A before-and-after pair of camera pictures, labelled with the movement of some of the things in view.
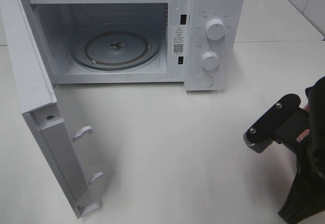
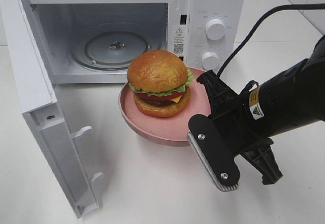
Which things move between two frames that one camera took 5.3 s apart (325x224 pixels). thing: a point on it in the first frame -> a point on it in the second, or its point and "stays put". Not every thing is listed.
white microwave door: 39,106 stays put
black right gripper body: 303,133 -> 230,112
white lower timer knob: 210,60 stays put
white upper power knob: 215,29 stays put
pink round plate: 306,132 -> 171,130
